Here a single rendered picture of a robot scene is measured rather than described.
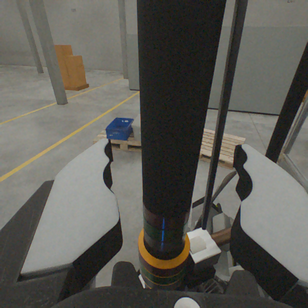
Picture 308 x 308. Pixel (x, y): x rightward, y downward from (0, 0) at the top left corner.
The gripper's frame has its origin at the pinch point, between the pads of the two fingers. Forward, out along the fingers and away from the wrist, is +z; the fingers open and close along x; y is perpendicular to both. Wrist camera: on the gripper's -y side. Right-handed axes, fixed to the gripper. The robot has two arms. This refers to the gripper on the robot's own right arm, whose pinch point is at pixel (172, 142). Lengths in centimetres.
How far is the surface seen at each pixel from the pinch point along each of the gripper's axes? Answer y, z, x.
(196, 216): 54, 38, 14
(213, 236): 11.1, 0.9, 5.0
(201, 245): 10.9, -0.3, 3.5
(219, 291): 45.5, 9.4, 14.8
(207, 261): 11.8, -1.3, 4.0
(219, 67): 49, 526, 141
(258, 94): 111, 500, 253
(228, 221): 49, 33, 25
